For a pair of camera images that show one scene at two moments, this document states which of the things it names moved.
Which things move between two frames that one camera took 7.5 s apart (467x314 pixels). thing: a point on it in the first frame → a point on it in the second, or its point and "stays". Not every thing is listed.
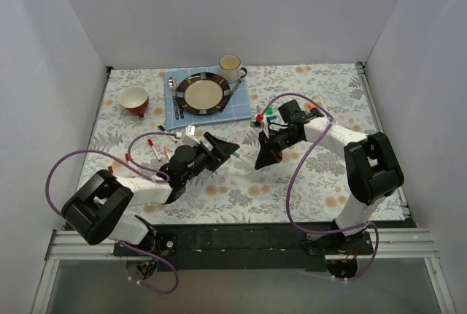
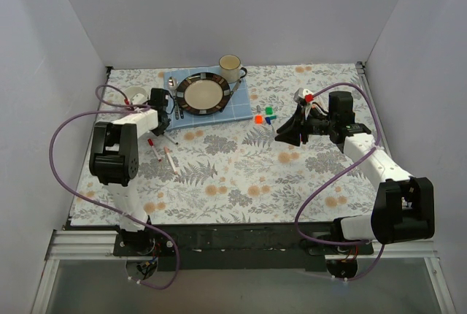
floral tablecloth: [305, 186] stays
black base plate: [239, 246] stays
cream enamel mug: [230, 69] stays
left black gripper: [212, 153] → [163, 125]
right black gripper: [272, 142] → [302, 126]
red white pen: [151, 144] stays
